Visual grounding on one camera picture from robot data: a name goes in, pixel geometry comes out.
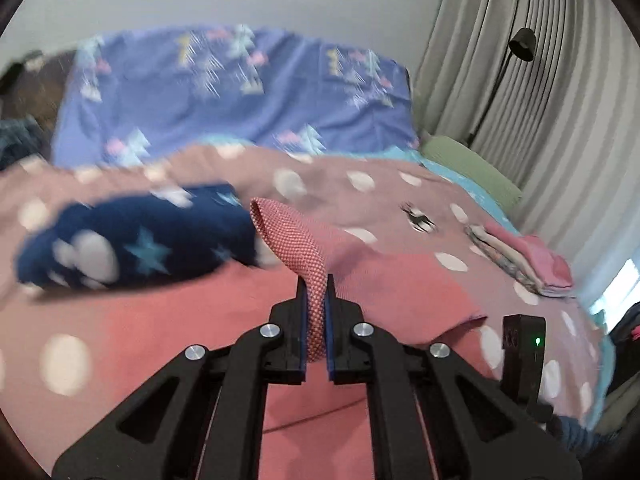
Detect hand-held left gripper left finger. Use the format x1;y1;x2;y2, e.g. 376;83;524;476
51;275;308;480

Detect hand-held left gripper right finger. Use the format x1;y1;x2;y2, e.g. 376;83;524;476
325;274;584;480

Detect salmon pink checked garment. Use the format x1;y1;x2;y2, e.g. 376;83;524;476
95;197;488;480

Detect pink folded garment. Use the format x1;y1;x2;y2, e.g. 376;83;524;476
482;222;573;291

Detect dark clothing pile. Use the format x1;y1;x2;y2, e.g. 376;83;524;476
606;302;640;411

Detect patterned folded garment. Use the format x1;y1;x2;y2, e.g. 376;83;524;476
465;225;546;293

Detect navy star-print cloth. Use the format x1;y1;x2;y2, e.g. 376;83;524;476
15;185;266;293

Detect pink polka dot blanket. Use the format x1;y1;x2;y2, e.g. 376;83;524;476
0;142;616;461

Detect green pillow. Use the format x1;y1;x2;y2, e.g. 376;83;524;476
419;136;523;211

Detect grey pleated curtain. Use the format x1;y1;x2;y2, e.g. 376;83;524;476
415;0;640;321

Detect purple star-patterned pillow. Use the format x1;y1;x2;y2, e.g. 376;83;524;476
52;25;421;168

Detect black floor lamp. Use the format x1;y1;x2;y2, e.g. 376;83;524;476
467;27;537;146

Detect dark blue cloth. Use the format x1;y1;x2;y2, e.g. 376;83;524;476
0;116;48;171

